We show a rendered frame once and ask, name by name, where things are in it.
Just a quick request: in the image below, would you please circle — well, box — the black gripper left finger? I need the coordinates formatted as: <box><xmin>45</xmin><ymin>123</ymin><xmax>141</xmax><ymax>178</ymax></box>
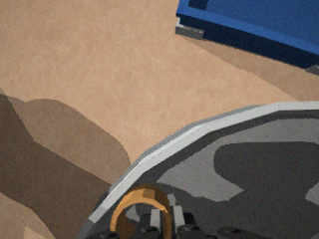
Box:
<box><xmin>84</xmin><ymin>206</ymin><xmax>163</xmax><ymax>239</ymax></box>

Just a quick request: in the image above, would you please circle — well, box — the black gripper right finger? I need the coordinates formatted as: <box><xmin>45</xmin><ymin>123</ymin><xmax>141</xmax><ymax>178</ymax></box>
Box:
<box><xmin>170</xmin><ymin>206</ymin><xmax>271</xmax><ymax>239</ymax></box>

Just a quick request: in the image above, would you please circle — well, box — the blue crate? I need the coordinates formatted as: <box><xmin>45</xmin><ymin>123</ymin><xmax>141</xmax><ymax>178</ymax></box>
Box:
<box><xmin>174</xmin><ymin>0</ymin><xmax>319</xmax><ymax>76</ymax></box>

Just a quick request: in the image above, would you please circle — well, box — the grey metal ring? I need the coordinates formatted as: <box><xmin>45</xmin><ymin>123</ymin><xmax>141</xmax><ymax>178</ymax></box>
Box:
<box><xmin>107</xmin><ymin>219</ymin><xmax>140</xmax><ymax>231</ymax></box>

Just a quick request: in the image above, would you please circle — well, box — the bronze bushing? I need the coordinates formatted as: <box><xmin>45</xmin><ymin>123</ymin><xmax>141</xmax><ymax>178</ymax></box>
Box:
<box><xmin>110</xmin><ymin>184</ymin><xmax>171</xmax><ymax>239</ymax></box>

